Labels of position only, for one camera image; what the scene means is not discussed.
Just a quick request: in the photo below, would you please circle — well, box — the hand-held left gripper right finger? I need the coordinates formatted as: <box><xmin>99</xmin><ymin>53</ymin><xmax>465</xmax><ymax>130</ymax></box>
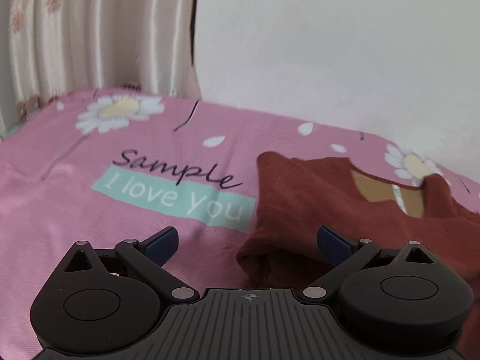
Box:
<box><xmin>298</xmin><ymin>226</ymin><xmax>452</xmax><ymax>302</ymax></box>

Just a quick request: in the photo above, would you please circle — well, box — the pink daisy print bedsheet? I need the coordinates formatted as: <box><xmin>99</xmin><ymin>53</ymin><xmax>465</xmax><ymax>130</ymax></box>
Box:
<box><xmin>0</xmin><ymin>87</ymin><xmax>480</xmax><ymax>346</ymax></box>

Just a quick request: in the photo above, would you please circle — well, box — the rust red knit sweater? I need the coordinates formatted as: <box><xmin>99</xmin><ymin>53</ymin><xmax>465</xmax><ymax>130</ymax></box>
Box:
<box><xmin>235</xmin><ymin>151</ymin><xmax>480</xmax><ymax>293</ymax></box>

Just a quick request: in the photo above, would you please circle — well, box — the cream floral satin curtain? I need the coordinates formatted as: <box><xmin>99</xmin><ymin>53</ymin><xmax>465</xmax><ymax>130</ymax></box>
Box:
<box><xmin>0</xmin><ymin>0</ymin><xmax>203</xmax><ymax>136</ymax></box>

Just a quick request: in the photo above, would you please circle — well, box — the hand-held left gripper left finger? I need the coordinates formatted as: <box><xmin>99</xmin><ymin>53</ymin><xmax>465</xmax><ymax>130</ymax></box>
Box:
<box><xmin>49</xmin><ymin>226</ymin><xmax>200</xmax><ymax>304</ymax></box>

